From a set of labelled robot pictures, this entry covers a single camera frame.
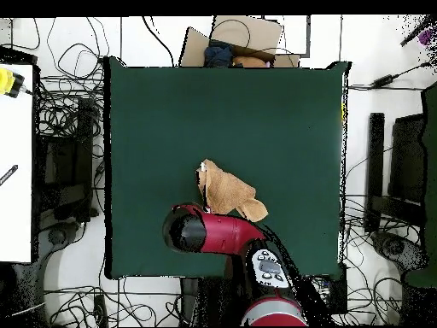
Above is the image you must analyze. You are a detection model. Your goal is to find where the black marker pen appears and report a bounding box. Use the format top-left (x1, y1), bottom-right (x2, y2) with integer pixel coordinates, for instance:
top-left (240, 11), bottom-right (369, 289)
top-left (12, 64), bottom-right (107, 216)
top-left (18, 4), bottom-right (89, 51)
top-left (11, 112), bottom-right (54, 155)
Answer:
top-left (0, 164), bottom-right (19, 187)

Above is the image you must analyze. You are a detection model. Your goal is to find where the green cloth covered table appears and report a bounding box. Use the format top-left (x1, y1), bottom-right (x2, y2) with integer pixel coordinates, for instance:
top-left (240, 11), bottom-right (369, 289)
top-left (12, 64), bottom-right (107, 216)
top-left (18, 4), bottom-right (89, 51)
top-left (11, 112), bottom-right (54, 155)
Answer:
top-left (404, 81), bottom-right (437, 288)

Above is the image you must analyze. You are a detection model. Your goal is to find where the white side table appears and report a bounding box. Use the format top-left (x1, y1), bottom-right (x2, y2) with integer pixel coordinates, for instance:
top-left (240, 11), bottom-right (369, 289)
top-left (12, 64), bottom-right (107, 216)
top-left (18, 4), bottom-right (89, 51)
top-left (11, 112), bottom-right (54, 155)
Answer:
top-left (0, 63), bottom-right (34, 263)

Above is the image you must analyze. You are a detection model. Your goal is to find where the black box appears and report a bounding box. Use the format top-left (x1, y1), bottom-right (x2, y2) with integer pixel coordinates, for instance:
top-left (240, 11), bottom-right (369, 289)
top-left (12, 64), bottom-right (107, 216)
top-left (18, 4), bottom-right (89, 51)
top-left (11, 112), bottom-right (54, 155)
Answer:
top-left (328, 269), bottom-right (348, 315)

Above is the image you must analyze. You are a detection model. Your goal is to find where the dark blue garment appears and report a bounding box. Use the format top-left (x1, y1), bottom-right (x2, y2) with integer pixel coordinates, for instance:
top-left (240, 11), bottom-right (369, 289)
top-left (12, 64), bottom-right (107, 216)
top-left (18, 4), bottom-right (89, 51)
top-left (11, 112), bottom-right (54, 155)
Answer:
top-left (203, 39), bottom-right (235, 68)

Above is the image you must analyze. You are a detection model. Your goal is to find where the dark green table cloth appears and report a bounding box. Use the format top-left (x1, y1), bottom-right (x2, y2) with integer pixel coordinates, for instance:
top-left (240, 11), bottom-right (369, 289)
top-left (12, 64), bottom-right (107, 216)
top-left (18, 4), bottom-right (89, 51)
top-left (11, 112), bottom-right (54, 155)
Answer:
top-left (103, 56), bottom-right (353, 280)

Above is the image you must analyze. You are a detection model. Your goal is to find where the purple round object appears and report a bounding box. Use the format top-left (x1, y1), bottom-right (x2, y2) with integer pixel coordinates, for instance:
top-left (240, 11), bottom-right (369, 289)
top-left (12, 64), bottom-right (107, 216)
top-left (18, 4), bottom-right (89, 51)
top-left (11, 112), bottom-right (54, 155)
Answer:
top-left (417, 28), bottom-right (436, 46)

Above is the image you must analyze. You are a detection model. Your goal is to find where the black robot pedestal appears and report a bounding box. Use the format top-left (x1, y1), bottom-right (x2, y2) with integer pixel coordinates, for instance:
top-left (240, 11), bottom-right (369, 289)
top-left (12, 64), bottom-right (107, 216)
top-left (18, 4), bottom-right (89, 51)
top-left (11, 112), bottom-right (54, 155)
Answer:
top-left (179, 276), bottom-right (247, 327)

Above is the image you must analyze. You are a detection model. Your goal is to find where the black equipment rack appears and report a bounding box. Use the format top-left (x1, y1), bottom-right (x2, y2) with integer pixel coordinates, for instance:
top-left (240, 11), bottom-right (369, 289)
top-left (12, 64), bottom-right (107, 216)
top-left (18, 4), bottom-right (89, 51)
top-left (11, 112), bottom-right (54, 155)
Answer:
top-left (37, 98), bottom-right (100, 223)

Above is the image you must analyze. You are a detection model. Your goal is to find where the yellow and black tool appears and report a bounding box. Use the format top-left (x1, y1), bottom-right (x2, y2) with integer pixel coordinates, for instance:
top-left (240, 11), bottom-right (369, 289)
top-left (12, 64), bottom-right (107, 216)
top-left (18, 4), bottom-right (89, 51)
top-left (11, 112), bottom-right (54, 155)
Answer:
top-left (0, 67), bottom-right (26, 99)

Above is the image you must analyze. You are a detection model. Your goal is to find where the black power adapter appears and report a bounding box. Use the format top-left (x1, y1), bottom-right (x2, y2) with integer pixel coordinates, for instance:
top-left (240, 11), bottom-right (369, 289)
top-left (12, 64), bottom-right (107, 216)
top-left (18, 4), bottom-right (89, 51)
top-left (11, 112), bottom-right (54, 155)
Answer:
top-left (370, 73), bottom-right (394, 88)

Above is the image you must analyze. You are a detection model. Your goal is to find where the brown cardboard box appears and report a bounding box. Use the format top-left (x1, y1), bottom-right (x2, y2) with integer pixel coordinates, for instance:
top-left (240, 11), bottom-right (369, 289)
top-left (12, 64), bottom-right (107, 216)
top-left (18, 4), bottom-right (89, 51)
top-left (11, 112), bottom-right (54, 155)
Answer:
top-left (179, 15), bottom-right (301, 68)

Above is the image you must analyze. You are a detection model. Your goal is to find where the orange garment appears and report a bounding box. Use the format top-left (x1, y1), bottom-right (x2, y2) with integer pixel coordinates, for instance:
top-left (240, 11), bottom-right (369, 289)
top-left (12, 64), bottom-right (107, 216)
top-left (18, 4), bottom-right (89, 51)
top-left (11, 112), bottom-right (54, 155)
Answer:
top-left (232, 55), bottom-right (268, 68)

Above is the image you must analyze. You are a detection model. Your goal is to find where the tan terry towel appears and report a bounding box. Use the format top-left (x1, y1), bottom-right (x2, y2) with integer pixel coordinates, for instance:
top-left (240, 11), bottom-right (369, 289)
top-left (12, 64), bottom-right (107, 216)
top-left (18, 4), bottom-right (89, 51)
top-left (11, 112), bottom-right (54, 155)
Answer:
top-left (195, 159), bottom-right (270, 223)

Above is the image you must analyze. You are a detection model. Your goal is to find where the black upright bar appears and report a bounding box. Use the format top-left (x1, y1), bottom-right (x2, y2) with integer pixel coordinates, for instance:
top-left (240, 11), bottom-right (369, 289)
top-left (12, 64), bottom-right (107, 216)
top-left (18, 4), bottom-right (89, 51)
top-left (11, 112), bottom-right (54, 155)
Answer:
top-left (364, 112), bottom-right (386, 233)

